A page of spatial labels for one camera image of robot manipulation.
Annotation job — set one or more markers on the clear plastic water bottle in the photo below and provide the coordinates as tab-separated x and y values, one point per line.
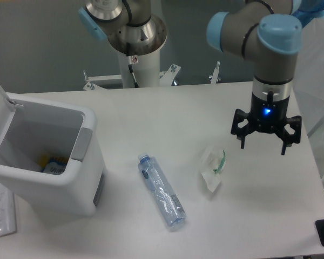
165	197

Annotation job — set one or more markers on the translucent plastic box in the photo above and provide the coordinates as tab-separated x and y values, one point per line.
309	88

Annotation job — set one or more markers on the white push-lid trash can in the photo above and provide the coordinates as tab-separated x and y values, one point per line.
33	127

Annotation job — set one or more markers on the crumpled white tissue wrapper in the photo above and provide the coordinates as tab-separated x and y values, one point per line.
211	165

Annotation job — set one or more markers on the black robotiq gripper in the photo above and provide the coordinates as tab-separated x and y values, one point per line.
270	118

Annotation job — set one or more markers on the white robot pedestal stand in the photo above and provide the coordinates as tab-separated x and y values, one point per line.
136	72

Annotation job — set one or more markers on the blue water jug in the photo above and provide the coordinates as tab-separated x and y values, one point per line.
309	10

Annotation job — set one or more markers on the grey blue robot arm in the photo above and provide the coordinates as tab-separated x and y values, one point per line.
263	32

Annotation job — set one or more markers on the blue yellow trash in bin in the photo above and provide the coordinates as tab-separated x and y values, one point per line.
54	165

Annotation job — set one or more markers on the laminated white paper sheet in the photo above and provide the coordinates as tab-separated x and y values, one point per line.
8	223

